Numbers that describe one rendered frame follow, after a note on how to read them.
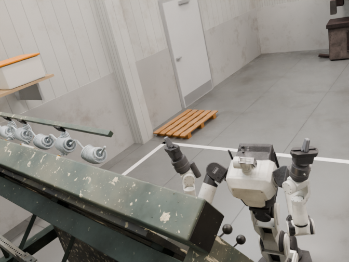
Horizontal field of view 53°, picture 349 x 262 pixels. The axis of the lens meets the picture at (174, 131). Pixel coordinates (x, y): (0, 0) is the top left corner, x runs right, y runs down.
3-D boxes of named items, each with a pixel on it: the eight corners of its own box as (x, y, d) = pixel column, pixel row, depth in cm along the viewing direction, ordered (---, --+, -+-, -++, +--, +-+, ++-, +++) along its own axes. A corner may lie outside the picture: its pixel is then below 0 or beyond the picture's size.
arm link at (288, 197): (287, 237, 185) (280, 194, 193) (313, 235, 182) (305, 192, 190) (289, 236, 174) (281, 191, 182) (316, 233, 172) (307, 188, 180)
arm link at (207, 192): (194, 219, 216) (206, 184, 219) (210, 226, 206) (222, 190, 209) (182, 215, 208) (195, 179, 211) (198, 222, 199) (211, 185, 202)
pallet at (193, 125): (187, 113, 703) (186, 108, 699) (219, 114, 659) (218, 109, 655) (153, 138, 624) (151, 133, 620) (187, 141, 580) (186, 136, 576)
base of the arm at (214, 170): (205, 180, 221) (210, 162, 223) (226, 185, 218) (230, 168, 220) (203, 178, 207) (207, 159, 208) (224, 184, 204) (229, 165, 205)
